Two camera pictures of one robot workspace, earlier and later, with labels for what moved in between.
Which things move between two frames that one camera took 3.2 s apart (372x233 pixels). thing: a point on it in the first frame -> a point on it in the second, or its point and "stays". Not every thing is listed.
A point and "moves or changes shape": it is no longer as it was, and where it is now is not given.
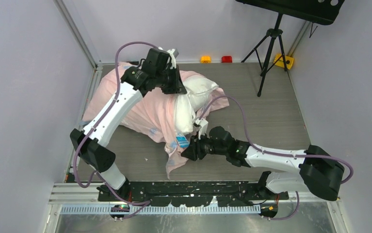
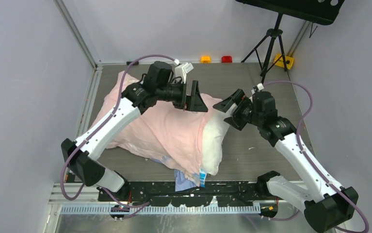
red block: (226, 59) stays
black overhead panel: (319, 11) stays
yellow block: (289, 61) stays
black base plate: (195, 193) stays
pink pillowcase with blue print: (154, 115) moves or changes shape
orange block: (205, 59) stays
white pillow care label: (182, 140) -> (202, 175)
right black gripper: (195, 149) -> (237, 96)
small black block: (133, 62) stays
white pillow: (188, 106) -> (212, 141)
